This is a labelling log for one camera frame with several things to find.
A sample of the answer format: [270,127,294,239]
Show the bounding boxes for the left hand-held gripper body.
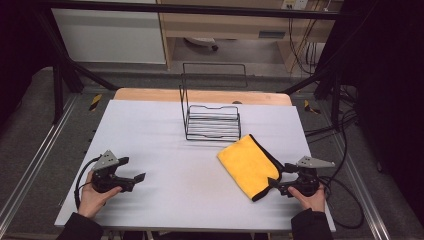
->
[90,149,136,194]

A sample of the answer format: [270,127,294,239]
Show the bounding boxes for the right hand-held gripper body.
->
[279,155,336,198]

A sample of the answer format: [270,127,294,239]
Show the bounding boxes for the yellow cloth with black edge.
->
[216,133,285,203]

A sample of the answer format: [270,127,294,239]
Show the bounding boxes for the black wire rack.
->
[178,62,249,142]

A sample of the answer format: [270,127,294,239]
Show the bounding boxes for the person's right hand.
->
[288,184,327,213]

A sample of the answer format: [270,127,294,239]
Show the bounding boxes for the person's left hand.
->
[77,170,123,219]

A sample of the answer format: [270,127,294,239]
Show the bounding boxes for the white cabinet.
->
[51,7,167,65]

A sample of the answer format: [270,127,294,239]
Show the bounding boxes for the office chair base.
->
[183,36,220,52]

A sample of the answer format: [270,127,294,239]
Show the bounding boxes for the left hand-held gripper cable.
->
[73,155,102,211]

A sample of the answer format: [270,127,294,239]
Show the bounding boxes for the hand-held gripper cable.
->
[73,155,102,211]
[318,175,365,230]

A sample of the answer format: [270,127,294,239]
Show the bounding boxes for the right hand-held gripper cable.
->
[318,175,365,230]

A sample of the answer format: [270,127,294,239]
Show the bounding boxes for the aluminium floor rail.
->
[333,133,392,240]
[0,94,80,231]

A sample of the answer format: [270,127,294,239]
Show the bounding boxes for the black floor cables bundle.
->
[303,84,360,144]

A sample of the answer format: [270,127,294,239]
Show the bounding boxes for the hanging cables bundle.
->
[287,18,327,76]

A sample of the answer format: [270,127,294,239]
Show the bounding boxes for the wall power outlet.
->
[281,0,309,11]

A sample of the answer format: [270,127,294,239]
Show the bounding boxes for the black metal frame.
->
[33,0,355,125]

